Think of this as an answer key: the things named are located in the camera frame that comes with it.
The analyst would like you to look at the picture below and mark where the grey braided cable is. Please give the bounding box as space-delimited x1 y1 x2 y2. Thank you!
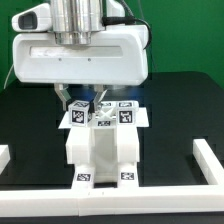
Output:
101 0 154 51

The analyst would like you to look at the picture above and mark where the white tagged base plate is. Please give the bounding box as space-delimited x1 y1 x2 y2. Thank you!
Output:
59 107 149 129

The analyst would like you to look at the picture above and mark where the white chair back frame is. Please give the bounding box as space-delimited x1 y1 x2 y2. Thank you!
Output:
66 100 139 164

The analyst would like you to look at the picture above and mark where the white part at left edge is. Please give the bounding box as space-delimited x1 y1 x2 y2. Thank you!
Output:
0 145 10 174

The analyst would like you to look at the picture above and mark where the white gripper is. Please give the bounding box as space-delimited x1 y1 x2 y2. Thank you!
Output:
13 25 148 113

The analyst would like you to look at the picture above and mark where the white cable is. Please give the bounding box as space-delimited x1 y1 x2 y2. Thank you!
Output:
3 64 15 90

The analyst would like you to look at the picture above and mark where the white tagged cube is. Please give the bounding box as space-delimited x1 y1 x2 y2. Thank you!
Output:
116 101 139 125
68 100 91 126

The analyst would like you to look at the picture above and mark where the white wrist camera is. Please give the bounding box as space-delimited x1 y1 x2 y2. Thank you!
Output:
11 3 52 32

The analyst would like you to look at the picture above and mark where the white U-shaped obstacle fence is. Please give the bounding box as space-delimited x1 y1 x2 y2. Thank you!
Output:
0 139 224 217

